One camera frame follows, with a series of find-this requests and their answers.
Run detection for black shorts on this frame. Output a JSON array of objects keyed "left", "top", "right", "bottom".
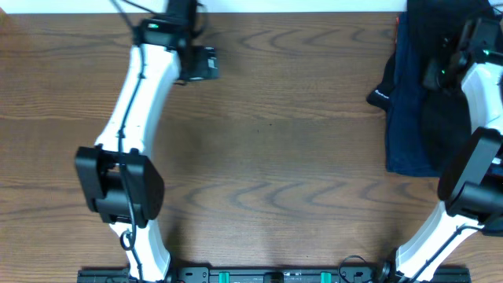
[{"left": 407, "top": 0, "right": 501, "bottom": 173}]

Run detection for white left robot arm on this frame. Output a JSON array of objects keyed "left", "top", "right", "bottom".
[{"left": 75, "top": 0, "right": 218, "bottom": 282}]

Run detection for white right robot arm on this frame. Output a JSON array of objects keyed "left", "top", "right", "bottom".
[{"left": 387, "top": 17, "right": 502, "bottom": 282}]

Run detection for black garment with logo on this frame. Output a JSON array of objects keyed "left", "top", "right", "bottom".
[{"left": 366, "top": 53, "right": 395, "bottom": 112}]

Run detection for navy blue garment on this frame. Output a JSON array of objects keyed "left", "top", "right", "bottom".
[{"left": 385, "top": 12, "right": 439, "bottom": 177}]

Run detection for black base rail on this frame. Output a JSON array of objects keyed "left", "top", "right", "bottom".
[{"left": 76, "top": 266, "right": 472, "bottom": 283}]

